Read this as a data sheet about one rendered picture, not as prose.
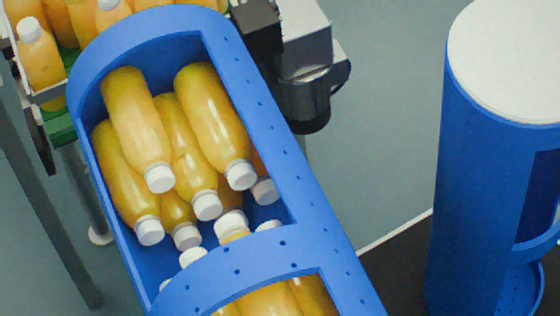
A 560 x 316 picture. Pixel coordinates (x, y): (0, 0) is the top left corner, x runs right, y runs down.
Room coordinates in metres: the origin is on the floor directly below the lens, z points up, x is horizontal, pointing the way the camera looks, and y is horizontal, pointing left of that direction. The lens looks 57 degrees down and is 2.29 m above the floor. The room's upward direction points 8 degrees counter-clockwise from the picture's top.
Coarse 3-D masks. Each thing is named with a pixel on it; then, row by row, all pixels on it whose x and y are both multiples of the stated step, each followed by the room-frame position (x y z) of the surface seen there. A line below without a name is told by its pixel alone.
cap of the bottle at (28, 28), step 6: (24, 18) 1.14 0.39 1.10; (30, 18) 1.14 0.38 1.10; (18, 24) 1.13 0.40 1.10; (24, 24) 1.13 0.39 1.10; (30, 24) 1.13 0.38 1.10; (36, 24) 1.12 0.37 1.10; (18, 30) 1.12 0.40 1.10; (24, 30) 1.12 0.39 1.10; (30, 30) 1.11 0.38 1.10; (36, 30) 1.11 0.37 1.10; (24, 36) 1.11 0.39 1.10; (30, 36) 1.11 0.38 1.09
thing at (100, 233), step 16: (0, 16) 1.36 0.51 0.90; (0, 32) 1.31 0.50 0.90; (272, 64) 1.16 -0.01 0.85; (16, 80) 1.18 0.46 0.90; (272, 80) 1.16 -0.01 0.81; (32, 112) 1.11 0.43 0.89; (32, 128) 1.07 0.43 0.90; (64, 144) 1.16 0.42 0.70; (48, 160) 1.04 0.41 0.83; (64, 160) 1.35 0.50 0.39; (80, 160) 1.37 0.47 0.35; (48, 176) 1.03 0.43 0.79; (80, 176) 1.35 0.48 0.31; (80, 192) 1.34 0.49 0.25; (96, 208) 1.35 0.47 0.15; (96, 224) 1.34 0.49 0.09; (96, 240) 1.34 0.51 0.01; (112, 240) 1.34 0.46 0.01
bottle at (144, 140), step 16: (112, 80) 0.94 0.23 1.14; (128, 80) 0.93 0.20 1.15; (144, 80) 0.95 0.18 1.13; (112, 96) 0.91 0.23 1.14; (128, 96) 0.90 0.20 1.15; (144, 96) 0.91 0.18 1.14; (112, 112) 0.89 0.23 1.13; (128, 112) 0.88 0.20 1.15; (144, 112) 0.87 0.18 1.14; (128, 128) 0.85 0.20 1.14; (144, 128) 0.84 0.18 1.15; (160, 128) 0.85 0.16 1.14; (128, 144) 0.83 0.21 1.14; (144, 144) 0.82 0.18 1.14; (160, 144) 0.82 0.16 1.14; (128, 160) 0.81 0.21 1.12; (144, 160) 0.80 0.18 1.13; (160, 160) 0.80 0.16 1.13; (144, 176) 0.78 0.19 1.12
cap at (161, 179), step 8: (160, 168) 0.78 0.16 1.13; (168, 168) 0.79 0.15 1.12; (152, 176) 0.77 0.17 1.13; (160, 176) 0.77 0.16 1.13; (168, 176) 0.77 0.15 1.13; (152, 184) 0.77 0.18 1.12; (160, 184) 0.77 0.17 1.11; (168, 184) 0.77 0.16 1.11; (152, 192) 0.76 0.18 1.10; (160, 192) 0.77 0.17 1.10
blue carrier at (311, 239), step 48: (96, 48) 0.95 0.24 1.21; (144, 48) 0.98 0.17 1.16; (192, 48) 1.00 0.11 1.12; (240, 48) 0.94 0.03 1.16; (96, 96) 0.95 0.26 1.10; (240, 96) 0.83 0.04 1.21; (288, 144) 0.76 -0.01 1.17; (288, 192) 0.67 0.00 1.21; (240, 240) 0.60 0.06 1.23; (288, 240) 0.60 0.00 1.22; (336, 240) 0.61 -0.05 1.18; (144, 288) 0.60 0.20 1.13; (192, 288) 0.55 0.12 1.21; (240, 288) 0.54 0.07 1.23; (336, 288) 0.53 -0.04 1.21
